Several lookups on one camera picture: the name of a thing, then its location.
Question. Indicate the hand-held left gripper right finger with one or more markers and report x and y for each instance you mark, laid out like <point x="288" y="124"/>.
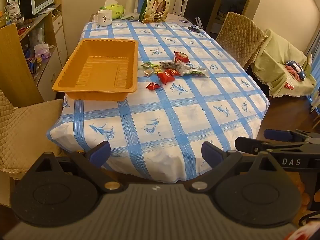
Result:
<point x="211" y="153"/>

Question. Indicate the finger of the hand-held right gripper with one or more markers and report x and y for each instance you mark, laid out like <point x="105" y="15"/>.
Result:
<point x="277" y="134"/>
<point x="250" y="146"/>

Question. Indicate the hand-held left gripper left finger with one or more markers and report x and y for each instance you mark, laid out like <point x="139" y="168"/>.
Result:
<point x="103" y="152"/>

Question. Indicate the orange plastic tray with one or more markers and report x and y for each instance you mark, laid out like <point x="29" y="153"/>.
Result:
<point x="100" y="75"/>

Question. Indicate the white green long packet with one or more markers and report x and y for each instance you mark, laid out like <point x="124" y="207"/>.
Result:
<point x="195" y="73"/>

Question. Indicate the small red candy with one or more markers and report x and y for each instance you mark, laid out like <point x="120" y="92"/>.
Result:
<point x="152" y="86"/>
<point x="173" y="72"/>

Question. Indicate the red square snack packet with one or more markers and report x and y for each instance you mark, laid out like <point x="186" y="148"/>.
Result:
<point x="165" y="77"/>

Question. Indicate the clear brown candy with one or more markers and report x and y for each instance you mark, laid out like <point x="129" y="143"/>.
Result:
<point x="148" y="73"/>

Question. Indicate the green brown candy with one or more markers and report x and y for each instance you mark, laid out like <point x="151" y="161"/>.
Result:
<point x="146" y="65"/>

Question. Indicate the clear silver snack packet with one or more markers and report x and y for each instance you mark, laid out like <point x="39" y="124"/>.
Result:
<point x="172" y="65"/>

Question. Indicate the yellow green candy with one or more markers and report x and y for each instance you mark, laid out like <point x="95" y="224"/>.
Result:
<point x="157" y="69"/>

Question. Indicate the large red snack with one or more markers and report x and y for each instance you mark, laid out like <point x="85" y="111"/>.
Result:
<point x="181" y="57"/>

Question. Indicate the blue checked tablecloth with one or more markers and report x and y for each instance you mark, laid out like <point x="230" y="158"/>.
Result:
<point x="150" y="110"/>

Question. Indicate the patterned cushion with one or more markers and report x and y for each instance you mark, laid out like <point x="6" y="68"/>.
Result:
<point x="295" y="70"/>

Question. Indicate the sofa with green cover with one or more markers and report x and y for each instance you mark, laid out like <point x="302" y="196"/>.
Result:
<point x="275" y="62"/>

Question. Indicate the beige quilted chair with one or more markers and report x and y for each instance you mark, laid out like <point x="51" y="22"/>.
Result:
<point x="25" y="130"/>
<point x="240" y="37"/>

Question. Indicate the white plastic bag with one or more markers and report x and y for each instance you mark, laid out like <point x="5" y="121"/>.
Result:
<point x="42" y="51"/>

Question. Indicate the wooden shelf cabinet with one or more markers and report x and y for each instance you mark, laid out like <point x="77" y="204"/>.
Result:
<point x="58" y="37"/>

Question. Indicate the black round disc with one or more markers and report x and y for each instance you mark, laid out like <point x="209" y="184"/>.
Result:
<point x="193" y="28"/>

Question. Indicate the wooden panel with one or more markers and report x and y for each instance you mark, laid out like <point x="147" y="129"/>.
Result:
<point x="15" y="62"/>

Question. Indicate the white phone stand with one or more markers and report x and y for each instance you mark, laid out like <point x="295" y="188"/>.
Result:
<point x="199" y="22"/>

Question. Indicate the white mug with bear print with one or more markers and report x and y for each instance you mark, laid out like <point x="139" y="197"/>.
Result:
<point x="103" y="18"/>

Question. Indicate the blue printed card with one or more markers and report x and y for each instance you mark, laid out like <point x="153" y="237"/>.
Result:
<point x="183" y="20"/>

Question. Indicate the grey cloth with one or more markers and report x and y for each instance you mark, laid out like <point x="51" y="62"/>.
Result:
<point x="130" y="17"/>

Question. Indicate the green tissue pack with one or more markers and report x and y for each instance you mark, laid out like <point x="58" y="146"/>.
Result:
<point x="116" y="10"/>

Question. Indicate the black appliance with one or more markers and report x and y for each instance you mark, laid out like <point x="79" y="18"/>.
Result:
<point x="200" y="5"/>

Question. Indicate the white thermos bottle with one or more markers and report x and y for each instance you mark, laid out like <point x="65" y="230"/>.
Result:
<point x="130" y="2"/>

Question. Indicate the large sunflower seed bag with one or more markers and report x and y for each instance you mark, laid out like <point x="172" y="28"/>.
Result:
<point x="157" y="5"/>

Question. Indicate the green white pouch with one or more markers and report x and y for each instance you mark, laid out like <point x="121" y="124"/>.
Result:
<point x="12" y="8"/>

